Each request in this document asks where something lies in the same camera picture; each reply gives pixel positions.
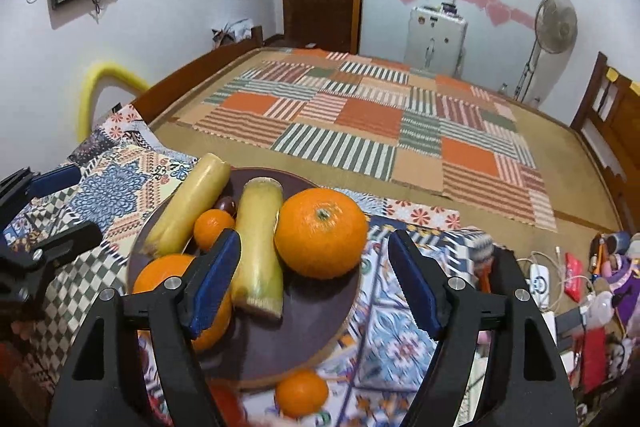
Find small tangerine front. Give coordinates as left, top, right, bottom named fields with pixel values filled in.
left=193, top=209, right=235, bottom=253

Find white plastic bottle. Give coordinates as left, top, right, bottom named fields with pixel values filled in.
left=585, top=291, right=615, bottom=329

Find red box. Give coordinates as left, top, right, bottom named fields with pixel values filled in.
left=582, top=327, right=606, bottom=393

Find clothes pile on footboard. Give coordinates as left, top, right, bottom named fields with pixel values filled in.
left=212, top=17, right=254, bottom=49

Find striped patchwork bed mat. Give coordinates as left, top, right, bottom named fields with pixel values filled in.
left=179, top=49, right=556, bottom=231

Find long yellow sugarcane piece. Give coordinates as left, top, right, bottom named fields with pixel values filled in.
left=142, top=153, right=231, bottom=258

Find yellow foam tube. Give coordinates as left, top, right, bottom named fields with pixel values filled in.
left=76, top=62, right=151, bottom=143

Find large orange with sticker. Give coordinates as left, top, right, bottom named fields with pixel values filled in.
left=274, top=187, right=368, bottom=280

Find wooden bed footboard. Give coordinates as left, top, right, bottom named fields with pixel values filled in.
left=131, top=26, right=264, bottom=124

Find white standing fan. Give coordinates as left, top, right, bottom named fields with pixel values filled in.
left=514, top=0, right=578, bottom=103

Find white charger with cable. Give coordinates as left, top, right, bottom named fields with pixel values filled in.
left=516, top=246, right=594, bottom=313

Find small tangerine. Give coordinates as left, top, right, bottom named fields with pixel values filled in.
left=193, top=209, right=235, bottom=253
left=274, top=369, right=329, bottom=418

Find dark red grape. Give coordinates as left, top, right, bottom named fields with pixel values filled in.
left=214, top=196, right=236, bottom=218

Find wooden bed headboard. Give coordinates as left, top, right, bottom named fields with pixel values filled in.
left=570, top=52, right=640, bottom=233

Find patchwork patterned tablecloth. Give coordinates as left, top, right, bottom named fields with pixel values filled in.
left=1, top=106, right=492, bottom=426

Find white box appliance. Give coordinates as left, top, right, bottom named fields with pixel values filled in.
left=404, top=2, right=468, bottom=78

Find purple plush toy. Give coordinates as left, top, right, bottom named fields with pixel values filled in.
left=605, top=254, right=639, bottom=320

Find short yellow sugarcane piece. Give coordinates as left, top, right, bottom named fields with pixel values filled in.
left=230, top=176, right=284, bottom=322

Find red tomato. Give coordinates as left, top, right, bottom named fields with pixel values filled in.
left=207, top=381, right=248, bottom=427

